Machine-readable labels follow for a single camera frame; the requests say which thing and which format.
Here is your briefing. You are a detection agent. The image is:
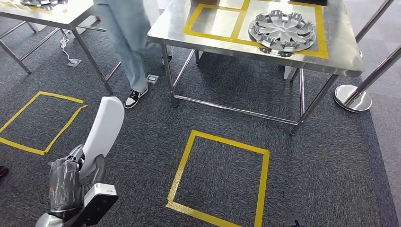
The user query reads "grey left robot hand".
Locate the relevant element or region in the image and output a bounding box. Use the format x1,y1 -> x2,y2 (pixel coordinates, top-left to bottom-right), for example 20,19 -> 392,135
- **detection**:
47,144 -> 107,214

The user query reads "white curved plastic part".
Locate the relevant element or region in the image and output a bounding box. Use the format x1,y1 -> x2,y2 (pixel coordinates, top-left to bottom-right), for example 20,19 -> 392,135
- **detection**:
78,96 -> 125,181

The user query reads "stainless steel workbench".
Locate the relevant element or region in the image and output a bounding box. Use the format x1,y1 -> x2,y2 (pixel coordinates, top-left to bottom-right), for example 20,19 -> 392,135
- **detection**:
147,0 -> 366,136

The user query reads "yellow floor tape square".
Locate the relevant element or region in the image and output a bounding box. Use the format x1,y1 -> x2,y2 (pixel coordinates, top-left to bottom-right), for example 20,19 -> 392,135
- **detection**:
0,91 -> 88,157
166,130 -> 270,227

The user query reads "person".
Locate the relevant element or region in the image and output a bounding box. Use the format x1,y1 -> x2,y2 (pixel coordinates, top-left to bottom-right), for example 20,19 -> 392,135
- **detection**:
94,0 -> 173,110

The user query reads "stainless steel table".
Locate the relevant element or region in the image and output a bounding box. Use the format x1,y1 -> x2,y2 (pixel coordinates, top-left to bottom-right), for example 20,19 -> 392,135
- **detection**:
0,0 -> 123,96

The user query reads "grey wheel hubcap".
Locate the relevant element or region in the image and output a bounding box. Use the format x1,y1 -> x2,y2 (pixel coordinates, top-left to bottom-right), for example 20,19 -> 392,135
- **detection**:
20,0 -> 68,7
248,9 -> 317,58

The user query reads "white power cable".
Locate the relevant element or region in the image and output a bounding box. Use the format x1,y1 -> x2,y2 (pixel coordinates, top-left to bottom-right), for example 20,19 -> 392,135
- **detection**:
59,29 -> 74,61

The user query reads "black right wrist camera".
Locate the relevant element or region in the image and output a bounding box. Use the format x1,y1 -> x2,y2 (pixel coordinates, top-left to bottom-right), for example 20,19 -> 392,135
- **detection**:
286,209 -> 305,227

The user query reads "large yellow tape frame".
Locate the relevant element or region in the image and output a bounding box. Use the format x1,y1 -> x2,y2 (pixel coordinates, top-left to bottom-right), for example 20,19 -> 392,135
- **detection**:
232,0 -> 329,60

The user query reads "chrome stanchion post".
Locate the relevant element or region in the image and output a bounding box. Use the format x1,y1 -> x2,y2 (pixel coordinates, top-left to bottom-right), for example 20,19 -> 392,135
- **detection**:
355,0 -> 395,43
333,45 -> 401,113

